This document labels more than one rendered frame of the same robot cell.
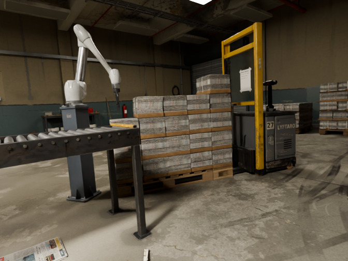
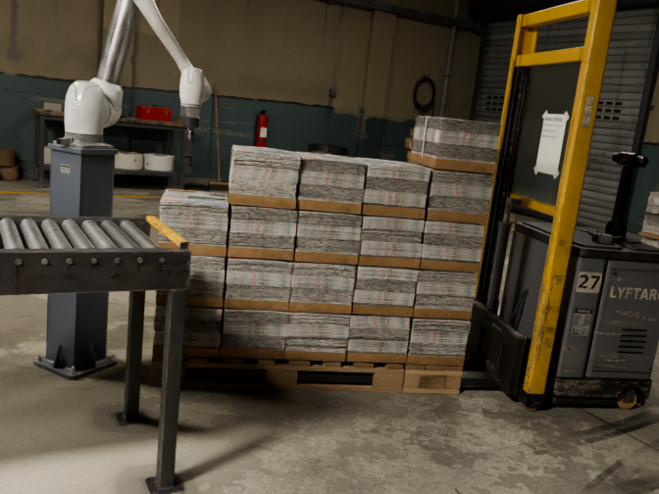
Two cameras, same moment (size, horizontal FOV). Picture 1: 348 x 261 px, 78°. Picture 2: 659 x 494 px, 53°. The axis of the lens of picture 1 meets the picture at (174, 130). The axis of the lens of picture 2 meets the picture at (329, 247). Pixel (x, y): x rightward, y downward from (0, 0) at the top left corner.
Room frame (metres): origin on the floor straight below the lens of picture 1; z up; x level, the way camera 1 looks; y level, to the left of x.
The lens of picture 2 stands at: (-0.38, -0.43, 1.26)
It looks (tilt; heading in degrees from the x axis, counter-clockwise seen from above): 12 degrees down; 8
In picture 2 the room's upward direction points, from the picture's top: 6 degrees clockwise
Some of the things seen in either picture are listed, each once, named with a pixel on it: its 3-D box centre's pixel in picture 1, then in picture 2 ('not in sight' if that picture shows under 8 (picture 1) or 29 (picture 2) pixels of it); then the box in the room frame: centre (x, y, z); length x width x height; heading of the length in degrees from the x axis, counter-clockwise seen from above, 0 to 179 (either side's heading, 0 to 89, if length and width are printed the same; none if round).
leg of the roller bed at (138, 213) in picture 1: (139, 190); (171, 389); (1.53, 0.28, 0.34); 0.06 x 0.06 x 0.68; 37
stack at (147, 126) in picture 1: (162, 150); (284, 290); (2.59, 0.15, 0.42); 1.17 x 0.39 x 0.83; 109
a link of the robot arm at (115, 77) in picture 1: (115, 76); (192, 85); (2.44, 0.61, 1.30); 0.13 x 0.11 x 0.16; 10
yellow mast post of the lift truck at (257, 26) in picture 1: (258, 98); (565, 205); (2.66, -1.05, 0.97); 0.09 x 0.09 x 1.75; 19
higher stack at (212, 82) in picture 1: (214, 126); (436, 253); (2.83, -0.53, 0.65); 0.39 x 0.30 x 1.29; 19
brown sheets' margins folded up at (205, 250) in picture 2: (162, 151); (284, 294); (2.59, 0.15, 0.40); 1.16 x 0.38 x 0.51; 109
